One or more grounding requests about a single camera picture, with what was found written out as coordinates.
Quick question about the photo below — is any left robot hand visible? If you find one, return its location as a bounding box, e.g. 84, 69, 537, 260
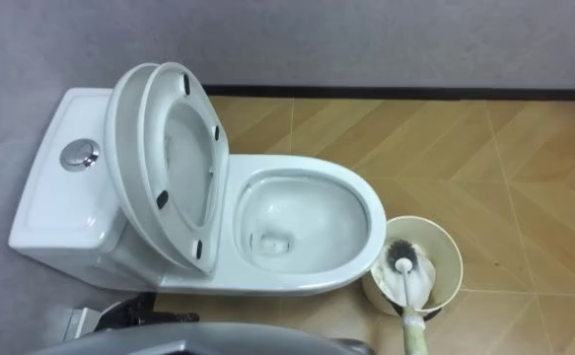
93, 292, 201, 332

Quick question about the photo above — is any robot body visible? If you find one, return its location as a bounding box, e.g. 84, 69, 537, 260
24, 321, 378, 355

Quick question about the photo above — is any white toilet lid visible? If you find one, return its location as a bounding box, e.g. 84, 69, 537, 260
103, 62, 199, 271

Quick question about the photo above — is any white ceramic toilet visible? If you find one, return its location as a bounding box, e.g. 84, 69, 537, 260
8, 61, 388, 298

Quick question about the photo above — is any white plastic bag liner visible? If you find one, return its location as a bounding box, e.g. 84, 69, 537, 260
371, 241, 438, 309

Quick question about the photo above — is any cream round bucket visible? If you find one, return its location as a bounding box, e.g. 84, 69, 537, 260
361, 215, 465, 321

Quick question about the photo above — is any black skirting board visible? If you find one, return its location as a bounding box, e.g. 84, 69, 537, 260
201, 84, 575, 103

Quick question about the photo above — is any white toilet seat ring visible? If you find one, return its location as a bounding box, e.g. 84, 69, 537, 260
136, 61, 231, 275

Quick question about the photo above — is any toilet brush with cream handle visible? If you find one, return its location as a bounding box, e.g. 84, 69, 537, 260
386, 239, 431, 355

